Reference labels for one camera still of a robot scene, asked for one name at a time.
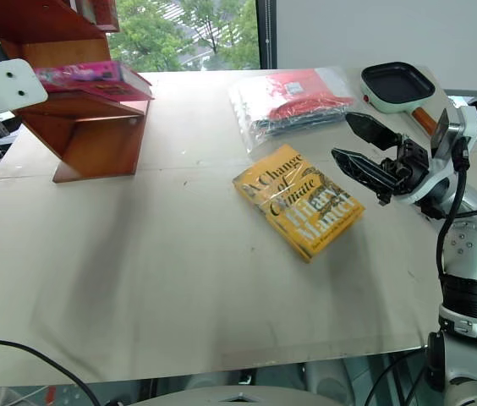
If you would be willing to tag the black window frame post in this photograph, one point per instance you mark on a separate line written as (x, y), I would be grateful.
(267, 34)

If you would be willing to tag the clear plastic bag red contents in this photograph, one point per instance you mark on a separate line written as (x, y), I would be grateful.
(289, 101)

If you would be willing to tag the yellow hardcover book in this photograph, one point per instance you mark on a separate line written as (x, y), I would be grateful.
(302, 199)

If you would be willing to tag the pink book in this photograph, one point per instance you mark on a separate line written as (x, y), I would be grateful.
(94, 78)

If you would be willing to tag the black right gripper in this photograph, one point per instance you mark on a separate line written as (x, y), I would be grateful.
(407, 167)

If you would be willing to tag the wooden bookshelf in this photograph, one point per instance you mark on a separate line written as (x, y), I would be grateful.
(82, 127)

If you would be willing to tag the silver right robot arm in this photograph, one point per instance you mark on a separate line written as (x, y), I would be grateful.
(471, 249)

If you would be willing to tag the mint green electric frying pan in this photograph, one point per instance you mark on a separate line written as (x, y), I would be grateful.
(397, 86)

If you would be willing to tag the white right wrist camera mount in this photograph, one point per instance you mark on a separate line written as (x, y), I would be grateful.
(437, 177)

